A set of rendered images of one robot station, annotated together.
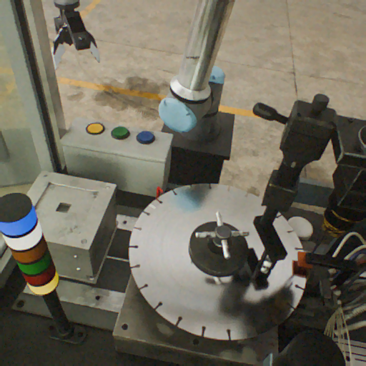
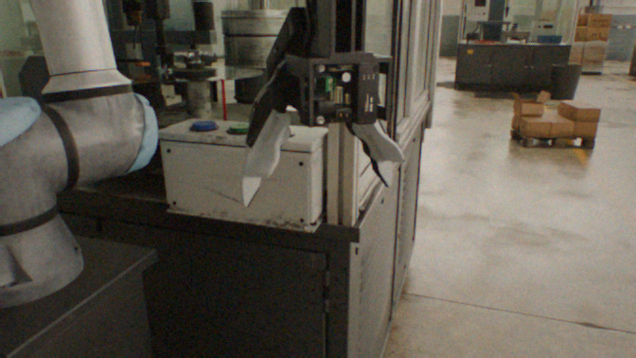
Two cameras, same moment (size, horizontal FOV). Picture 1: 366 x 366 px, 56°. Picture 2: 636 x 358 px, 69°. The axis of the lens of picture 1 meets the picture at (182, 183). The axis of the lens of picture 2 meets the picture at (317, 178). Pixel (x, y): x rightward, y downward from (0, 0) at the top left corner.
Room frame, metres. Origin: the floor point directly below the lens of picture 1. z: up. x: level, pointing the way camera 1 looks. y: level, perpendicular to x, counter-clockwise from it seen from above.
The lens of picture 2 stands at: (1.42, 0.49, 1.08)
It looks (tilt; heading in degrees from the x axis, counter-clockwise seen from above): 19 degrees down; 194
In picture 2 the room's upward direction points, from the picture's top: straight up
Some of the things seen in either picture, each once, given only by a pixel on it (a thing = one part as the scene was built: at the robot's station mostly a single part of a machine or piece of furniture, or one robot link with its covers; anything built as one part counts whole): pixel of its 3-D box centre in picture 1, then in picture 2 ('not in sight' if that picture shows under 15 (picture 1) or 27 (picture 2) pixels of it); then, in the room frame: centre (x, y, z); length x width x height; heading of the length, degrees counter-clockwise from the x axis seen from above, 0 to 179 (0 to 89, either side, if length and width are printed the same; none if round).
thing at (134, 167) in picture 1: (119, 157); (247, 170); (0.70, 0.18, 0.82); 0.28 x 0.11 x 0.15; 86
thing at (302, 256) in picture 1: (322, 269); (131, 71); (0.34, -0.28, 0.95); 0.10 x 0.03 x 0.07; 86
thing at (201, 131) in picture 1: (199, 116); (13, 243); (0.99, -0.03, 0.80); 0.15 x 0.15 x 0.10
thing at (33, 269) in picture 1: (33, 256); not in sight; (0.24, 0.20, 1.05); 0.05 x 0.04 x 0.03; 176
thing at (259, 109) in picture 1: (279, 123); not in sight; (0.41, -0.13, 1.21); 0.08 x 0.06 x 0.03; 86
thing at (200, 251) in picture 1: (219, 244); (195, 67); (0.36, -0.08, 0.96); 0.11 x 0.11 x 0.03
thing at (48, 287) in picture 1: (42, 277); not in sight; (0.24, 0.20, 0.98); 0.05 x 0.04 x 0.03; 176
